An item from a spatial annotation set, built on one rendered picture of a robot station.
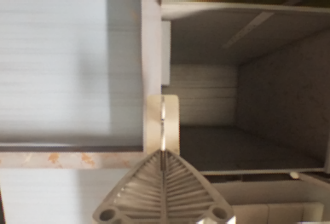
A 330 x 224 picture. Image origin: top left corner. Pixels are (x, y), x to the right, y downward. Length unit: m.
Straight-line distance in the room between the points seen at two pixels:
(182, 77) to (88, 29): 0.67
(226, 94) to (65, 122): 0.97
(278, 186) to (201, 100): 0.66
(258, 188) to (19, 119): 0.79
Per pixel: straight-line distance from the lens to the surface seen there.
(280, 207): 0.61
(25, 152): 0.56
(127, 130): 0.45
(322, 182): 0.59
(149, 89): 0.37
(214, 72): 1.06
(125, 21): 0.49
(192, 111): 1.00
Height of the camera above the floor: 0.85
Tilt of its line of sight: 2 degrees up
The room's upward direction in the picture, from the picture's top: 90 degrees clockwise
